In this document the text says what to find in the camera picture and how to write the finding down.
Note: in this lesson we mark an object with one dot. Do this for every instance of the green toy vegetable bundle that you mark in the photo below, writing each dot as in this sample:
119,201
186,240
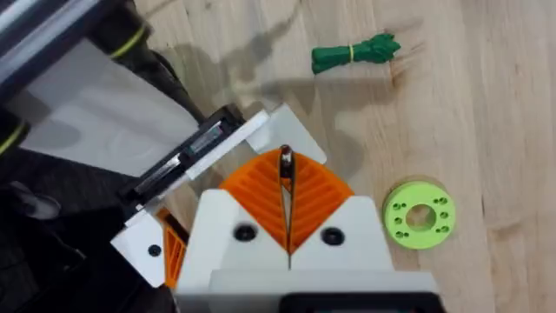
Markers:
347,54

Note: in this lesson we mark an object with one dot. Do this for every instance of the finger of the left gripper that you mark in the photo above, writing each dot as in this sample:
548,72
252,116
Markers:
291,128
143,248

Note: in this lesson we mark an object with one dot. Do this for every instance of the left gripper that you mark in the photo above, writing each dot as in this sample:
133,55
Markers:
104,113

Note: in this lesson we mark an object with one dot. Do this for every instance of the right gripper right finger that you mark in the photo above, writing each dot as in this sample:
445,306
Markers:
334,217

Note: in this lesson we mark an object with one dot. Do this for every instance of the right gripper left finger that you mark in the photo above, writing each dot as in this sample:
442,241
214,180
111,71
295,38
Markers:
243,208

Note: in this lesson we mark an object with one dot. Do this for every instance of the green disc with holes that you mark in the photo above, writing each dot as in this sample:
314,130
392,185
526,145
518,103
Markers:
401,226

